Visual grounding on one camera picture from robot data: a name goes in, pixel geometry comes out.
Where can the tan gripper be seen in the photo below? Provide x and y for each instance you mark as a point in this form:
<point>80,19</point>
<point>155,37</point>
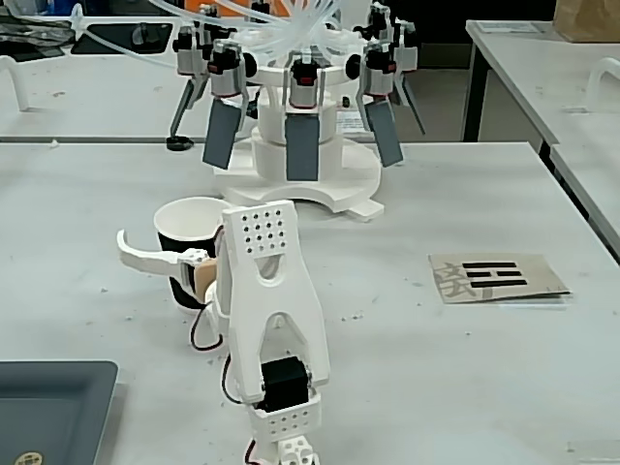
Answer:
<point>190,258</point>

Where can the black paper cup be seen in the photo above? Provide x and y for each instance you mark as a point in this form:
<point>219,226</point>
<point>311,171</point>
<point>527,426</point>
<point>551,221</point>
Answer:
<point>186,218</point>

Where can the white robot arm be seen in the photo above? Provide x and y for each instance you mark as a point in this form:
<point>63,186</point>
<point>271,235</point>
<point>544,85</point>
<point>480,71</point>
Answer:
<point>271,300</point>

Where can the black round lid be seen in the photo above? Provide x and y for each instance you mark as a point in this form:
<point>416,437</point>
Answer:
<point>178,144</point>

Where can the white dispenser machine base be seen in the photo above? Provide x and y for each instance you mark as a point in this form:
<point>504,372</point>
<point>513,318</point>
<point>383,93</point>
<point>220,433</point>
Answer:
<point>271,160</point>

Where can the dark blue plastic tray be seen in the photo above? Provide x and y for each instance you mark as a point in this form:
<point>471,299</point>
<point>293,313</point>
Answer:
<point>48,412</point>

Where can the round sticker in tray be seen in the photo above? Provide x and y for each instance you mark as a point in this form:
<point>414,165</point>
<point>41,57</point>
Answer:
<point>26,457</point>

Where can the printed white paper label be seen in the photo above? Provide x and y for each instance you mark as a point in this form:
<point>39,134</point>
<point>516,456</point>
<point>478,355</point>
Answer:
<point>350,121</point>

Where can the orange box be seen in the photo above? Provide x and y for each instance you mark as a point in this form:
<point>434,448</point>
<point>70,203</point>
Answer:
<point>201,5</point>

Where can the clear plastic tube bundle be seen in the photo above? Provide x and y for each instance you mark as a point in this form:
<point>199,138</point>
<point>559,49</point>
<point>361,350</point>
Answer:
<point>300,29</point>

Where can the cardboard card with black bars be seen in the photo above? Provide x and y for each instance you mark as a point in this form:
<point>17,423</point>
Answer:
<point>533,271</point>

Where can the white side table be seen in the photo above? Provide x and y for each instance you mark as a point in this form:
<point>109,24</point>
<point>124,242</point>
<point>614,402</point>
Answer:
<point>596,179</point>
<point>523,63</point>

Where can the white paper sheet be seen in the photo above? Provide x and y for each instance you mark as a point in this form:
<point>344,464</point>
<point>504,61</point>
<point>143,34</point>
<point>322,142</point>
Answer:
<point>508,26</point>

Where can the brown paper bag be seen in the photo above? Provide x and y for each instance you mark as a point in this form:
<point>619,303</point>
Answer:
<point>586,19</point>

